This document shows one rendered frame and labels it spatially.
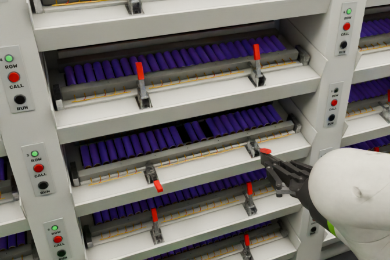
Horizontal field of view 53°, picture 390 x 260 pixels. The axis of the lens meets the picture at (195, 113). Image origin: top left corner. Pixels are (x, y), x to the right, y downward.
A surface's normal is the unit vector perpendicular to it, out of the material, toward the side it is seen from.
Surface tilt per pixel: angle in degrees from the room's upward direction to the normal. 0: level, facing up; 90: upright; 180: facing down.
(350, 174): 45
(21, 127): 90
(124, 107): 17
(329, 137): 90
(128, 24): 107
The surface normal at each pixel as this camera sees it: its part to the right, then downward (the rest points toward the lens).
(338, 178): -0.70, -0.35
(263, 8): 0.35, 0.67
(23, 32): 0.36, 0.44
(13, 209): 0.07, -0.71
